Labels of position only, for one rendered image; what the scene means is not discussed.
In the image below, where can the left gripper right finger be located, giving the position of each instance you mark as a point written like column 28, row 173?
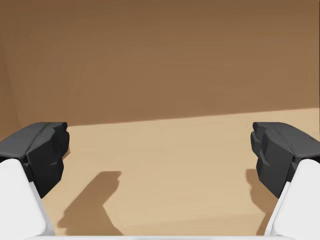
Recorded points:
column 282, row 155

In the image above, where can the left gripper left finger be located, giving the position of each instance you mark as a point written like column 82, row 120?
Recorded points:
column 37, row 155

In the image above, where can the pale wooden shelf unit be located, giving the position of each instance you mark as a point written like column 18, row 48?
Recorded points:
column 160, row 75

